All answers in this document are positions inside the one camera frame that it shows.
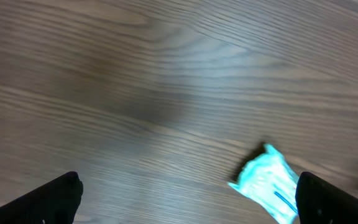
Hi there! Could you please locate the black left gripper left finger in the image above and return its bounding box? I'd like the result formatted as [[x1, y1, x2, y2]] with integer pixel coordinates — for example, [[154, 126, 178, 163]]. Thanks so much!
[[0, 171, 83, 224]]

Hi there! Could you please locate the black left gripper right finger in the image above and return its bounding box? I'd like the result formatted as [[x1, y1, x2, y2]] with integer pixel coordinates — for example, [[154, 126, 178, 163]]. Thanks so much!
[[295, 172, 358, 224]]

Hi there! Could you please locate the mint wet wipes pack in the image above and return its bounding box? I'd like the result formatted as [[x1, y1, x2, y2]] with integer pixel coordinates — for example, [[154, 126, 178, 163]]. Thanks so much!
[[227, 143, 299, 224]]

